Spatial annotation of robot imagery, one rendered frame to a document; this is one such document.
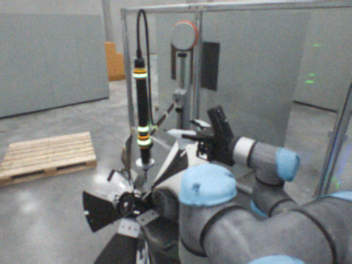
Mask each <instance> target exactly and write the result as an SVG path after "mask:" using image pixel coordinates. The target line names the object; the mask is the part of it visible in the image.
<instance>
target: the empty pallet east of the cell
mask: <svg viewBox="0 0 352 264"><path fill-rule="evenodd" d="M83 162H86V164H85V165H84V166H81V167H73V168H67V169H64V170H57V167H62V166H66V165H72V164H75V163H83ZM94 167H97V161H96V156H95V154H94V147H93V145H92V141H91V139H90V132H84V133H80V134H69V135H65V136H58V137H48V138H44V139H40V140H32V141H22V142H18V143H11V144H10V145H9V147H8V151H7V153H6V154H5V157H4V160H3V162H2V166H1V167H0V186H3V185H12V184H14V183H20V182H28V181H30V180H34V179H38V178H45V177H49V176H54V175H59V174H67V173H70V172H76V171H80V170H86V169H89V168H94ZM42 170H44V172H45V173H44V174H37V175H33V176H27V177H24V178H13V175H17V174H25V173H28V172H34V171H42Z"/></svg>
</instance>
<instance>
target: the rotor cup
mask: <svg viewBox="0 0 352 264"><path fill-rule="evenodd" d="M135 195H139V196H135ZM145 195H146V192H143V193H141V194H140V193H137V192H132V191H125V192H124V193H122V194H121V196H119V199H118V200H117V204H116V211H117V215H118V216H119V217H120V218H124V219H127V220H133V221H134V222H136V221H137V220H135V219H136V218H137V217H138V216H140V215H143V214H144V213H145V212H147V211H149V210H151V209H153V210H154V211H155V212H156V201H155V198H154V197H153V196H152V195H151V196H150V195H148V196H147V197H146V198H145V199H144V200H143V201H142V198H143V197H144V196H145ZM125 202H127V203H128V205H127V206H126V207H124V203H125ZM134 211H138V212H139V213H134Z"/></svg>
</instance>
